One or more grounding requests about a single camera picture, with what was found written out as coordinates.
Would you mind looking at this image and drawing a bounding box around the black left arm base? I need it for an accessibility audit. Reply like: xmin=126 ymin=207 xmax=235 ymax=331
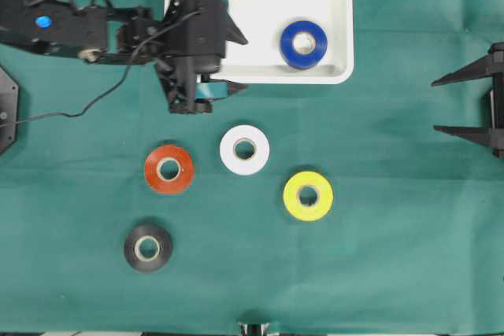
xmin=0 ymin=68 xmax=20 ymax=154

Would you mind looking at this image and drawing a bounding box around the white tape roll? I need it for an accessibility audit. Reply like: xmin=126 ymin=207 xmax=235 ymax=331
xmin=220 ymin=124 xmax=270 ymax=175

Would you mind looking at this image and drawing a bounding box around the black tape roll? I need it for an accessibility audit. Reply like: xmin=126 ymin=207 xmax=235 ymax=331
xmin=124 ymin=223 xmax=172 ymax=273

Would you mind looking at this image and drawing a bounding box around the white plastic tray case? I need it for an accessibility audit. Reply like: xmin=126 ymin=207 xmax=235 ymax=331
xmin=215 ymin=0 xmax=354 ymax=85

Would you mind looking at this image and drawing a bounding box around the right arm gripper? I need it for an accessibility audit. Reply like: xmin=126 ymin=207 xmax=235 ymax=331
xmin=431 ymin=42 xmax=503 ymax=159

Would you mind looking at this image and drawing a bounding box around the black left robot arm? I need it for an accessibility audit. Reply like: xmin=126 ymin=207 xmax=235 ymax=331
xmin=1 ymin=0 xmax=248 ymax=114

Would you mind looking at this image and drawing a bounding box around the thin black cable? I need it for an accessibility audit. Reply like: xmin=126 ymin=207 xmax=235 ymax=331
xmin=0 ymin=0 xmax=198 ymax=127

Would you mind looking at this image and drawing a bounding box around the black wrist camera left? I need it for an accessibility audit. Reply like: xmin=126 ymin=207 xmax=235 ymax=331
xmin=164 ymin=0 xmax=228 ymax=74

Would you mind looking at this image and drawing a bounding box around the blue tape roll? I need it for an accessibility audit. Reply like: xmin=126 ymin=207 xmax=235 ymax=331
xmin=280 ymin=20 xmax=328 ymax=70

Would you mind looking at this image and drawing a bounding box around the black white front mount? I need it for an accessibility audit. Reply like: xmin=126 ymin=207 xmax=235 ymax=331
xmin=239 ymin=323 xmax=269 ymax=336

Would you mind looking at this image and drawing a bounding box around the yellow tape roll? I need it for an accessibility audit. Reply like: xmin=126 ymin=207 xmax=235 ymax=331
xmin=283 ymin=171 xmax=334 ymax=222

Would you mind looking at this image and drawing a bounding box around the red tape roll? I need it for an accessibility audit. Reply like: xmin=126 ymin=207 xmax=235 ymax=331
xmin=143 ymin=145 xmax=195 ymax=195

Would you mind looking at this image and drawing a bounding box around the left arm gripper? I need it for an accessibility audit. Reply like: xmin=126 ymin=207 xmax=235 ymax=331
xmin=116 ymin=7 xmax=248 ymax=114

